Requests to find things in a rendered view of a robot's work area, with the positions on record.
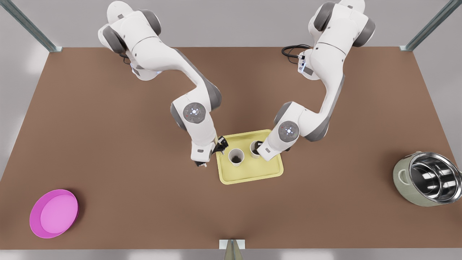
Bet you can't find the white IKEA cup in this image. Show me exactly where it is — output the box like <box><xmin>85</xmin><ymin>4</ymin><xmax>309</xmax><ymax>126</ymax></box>
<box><xmin>250</xmin><ymin>140</ymin><xmax>263</xmax><ymax>159</ymax></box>
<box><xmin>228</xmin><ymin>148</ymin><xmax>245</xmax><ymax>167</ymax></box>

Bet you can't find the yellow rectangular tray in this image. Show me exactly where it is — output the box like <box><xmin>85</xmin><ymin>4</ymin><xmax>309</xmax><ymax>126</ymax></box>
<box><xmin>216</xmin><ymin>129</ymin><xmax>284</xmax><ymax>185</ymax></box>

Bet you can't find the grey-green steel-lined pot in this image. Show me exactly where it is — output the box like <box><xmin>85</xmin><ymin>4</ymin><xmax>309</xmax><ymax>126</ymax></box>
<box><xmin>393</xmin><ymin>151</ymin><xmax>462</xmax><ymax>207</ymax></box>

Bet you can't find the pink round bowl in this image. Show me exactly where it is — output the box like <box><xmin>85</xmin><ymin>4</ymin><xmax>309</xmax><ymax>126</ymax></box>
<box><xmin>29</xmin><ymin>189</ymin><xmax>79</xmax><ymax>239</ymax></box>

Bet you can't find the silver frame post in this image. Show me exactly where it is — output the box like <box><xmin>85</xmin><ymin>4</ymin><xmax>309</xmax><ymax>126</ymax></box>
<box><xmin>219</xmin><ymin>239</ymin><xmax>245</xmax><ymax>260</ymax></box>
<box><xmin>0</xmin><ymin>0</ymin><xmax>63</xmax><ymax>52</ymax></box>
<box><xmin>400</xmin><ymin>0</ymin><xmax>462</xmax><ymax>51</ymax></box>

